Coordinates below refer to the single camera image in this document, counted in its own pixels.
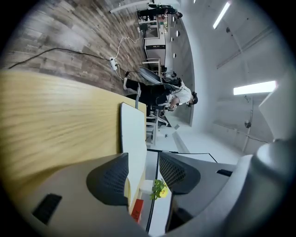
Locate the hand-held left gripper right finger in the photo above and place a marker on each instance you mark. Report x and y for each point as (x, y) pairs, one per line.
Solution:
(199, 176)

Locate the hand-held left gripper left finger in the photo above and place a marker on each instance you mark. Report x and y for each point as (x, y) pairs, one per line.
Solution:
(76, 185)

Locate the white notebook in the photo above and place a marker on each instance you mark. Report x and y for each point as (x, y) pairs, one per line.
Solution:
(133, 129)

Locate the yellow flower plant in white pot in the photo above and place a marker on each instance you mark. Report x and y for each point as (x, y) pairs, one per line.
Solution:
(159, 188)

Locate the red box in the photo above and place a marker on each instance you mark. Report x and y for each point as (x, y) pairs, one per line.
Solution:
(137, 210)

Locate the long ceiling light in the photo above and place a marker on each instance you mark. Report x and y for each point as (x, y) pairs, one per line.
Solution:
(221, 15)
(254, 88)

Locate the grey office chair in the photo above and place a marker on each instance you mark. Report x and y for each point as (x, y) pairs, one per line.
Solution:
(150, 74)

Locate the white power strip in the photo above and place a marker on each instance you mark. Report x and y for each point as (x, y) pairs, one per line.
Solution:
(113, 63)

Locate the white cabinet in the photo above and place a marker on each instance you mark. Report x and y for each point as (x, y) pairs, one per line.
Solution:
(155, 47)

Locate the white table frame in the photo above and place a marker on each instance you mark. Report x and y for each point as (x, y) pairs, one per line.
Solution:
(154, 129)

